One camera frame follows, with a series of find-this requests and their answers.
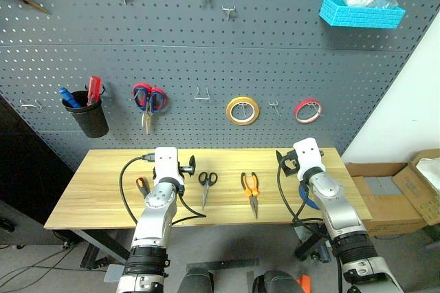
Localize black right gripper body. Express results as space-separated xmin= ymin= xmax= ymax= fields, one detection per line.
xmin=285 ymin=151 xmax=300 ymax=174

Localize black handled scissors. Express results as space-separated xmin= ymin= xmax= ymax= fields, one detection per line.
xmin=197 ymin=171 xmax=219 ymax=211

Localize blue tape roll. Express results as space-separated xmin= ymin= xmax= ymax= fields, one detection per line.
xmin=298 ymin=182 xmax=319 ymax=210

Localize orange handled long-nose pliers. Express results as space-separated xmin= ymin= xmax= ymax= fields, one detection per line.
xmin=240 ymin=171 xmax=260 ymax=220

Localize orange and black screwdriver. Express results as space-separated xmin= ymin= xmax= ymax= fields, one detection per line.
xmin=135 ymin=176 xmax=151 ymax=199

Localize grey pegboard wall panel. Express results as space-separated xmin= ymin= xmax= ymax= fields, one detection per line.
xmin=0 ymin=0 xmax=440 ymax=172

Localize black pen cup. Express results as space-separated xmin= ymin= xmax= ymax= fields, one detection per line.
xmin=61 ymin=90 xmax=110 ymax=140

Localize red tape roll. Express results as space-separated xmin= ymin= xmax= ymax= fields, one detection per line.
xmin=293 ymin=98 xmax=325 ymax=125

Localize yellow tape roll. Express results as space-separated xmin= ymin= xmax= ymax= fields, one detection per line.
xmin=225 ymin=96 xmax=261 ymax=127

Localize metal loop pliers hook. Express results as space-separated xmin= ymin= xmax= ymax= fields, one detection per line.
xmin=193 ymin=86 xmax=212 ymax=101

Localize red and blue scissors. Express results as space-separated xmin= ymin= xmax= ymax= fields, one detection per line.
xmin=131 ymin=83 xmax=168 ymax=135

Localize black clamp stand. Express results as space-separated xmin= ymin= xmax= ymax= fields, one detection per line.
xmin=294 ymin=223 xmax=331 ymax=263

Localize flat brown cardboard box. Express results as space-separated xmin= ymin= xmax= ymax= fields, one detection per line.
xmin=344 ymin=162 xmax=428 ymax=237

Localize dark rounded shape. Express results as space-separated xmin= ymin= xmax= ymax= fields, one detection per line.
xmin=176 ymin=266 xmax=215 ymax=293
xmin=252 ymin=270 xmax=305 ymax=293

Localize orange plastic part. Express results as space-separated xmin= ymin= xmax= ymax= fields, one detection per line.
xmin=296 ymin=274 xmax=312 ymax=293

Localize grey floor plate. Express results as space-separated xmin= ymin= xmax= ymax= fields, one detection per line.
xmin=102 ymin=264 xmax=127 ymax=284

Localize open printed cardboard box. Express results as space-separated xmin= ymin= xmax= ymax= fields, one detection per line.
xmin=391 ymin=148 xmax=440 ymax=227

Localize blue brick-pattern basket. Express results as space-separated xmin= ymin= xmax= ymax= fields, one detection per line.
xmin=318 ymin=0 xmax=407 ymax=30

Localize black cabinet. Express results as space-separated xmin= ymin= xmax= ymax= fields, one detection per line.
xmin=0 ymin=95 xmax=75 ymax=244

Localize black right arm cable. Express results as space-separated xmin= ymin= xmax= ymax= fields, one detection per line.
xmin=276 ymin=158 xmax=325 ymax=236

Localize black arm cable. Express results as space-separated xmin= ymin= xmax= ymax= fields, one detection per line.
xmin=276 ymin=158 xmax=325 ymax=236
xmin=118 ymin=151 xmax=208 ymax=227

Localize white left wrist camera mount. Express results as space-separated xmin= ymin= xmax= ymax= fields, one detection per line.
xmin=153 ymin=146 xmax=180 ymax=184

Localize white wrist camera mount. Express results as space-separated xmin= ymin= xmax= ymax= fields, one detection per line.
xmin=153 ymin=146 xmax=180 ymax=184
xmin=292 ymin=137 xmax=326 ymax=180

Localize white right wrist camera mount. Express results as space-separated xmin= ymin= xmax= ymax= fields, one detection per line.
xmin=292 ymin=137 xmax=326 ymax=180

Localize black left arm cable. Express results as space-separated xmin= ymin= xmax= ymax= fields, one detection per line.
xmin=118 ymin=151 xmax=208 ymax=227

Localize black table leg frame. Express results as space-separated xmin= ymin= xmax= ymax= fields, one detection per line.
xmin=69 ymin=228 xmax=131 ymax=267

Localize red handled screwdriver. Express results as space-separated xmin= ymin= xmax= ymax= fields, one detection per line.
xmin=86 ymin=75 xmax=103 ymax=107

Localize blurry blue object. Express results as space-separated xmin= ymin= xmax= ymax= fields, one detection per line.
xmin=58 ymin=87 xmax=83 ymax=109

